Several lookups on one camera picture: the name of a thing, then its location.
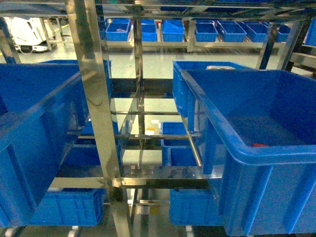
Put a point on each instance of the blue bin lower left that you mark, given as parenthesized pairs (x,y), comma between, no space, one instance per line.
(70,207)

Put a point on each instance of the blue bin lower rack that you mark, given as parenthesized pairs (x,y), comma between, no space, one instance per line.
(193,207)

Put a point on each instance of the large blue bin on rack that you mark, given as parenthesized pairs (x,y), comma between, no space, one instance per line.
(260,128)

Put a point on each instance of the blue bin left shelf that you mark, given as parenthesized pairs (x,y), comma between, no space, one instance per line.
(43,110)

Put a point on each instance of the stainless steel rack frame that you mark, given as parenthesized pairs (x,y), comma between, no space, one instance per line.
(94,161)

